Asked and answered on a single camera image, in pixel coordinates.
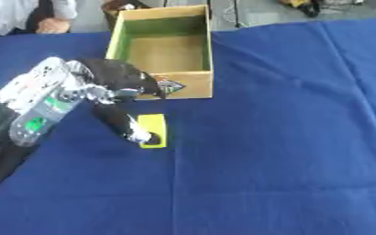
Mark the tan cardboard box green inside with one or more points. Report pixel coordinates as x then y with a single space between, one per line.
167 52

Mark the yellow rectangular block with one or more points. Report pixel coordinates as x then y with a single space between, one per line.
155 125

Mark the person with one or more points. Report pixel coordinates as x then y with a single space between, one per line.
20 15

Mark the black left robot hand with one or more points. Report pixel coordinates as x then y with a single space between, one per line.
116 76

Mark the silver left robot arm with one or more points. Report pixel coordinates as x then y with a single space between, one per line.
36 104

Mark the person's hand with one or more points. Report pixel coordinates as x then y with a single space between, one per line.
53 25

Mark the yellow and black tool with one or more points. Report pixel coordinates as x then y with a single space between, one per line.
303 5

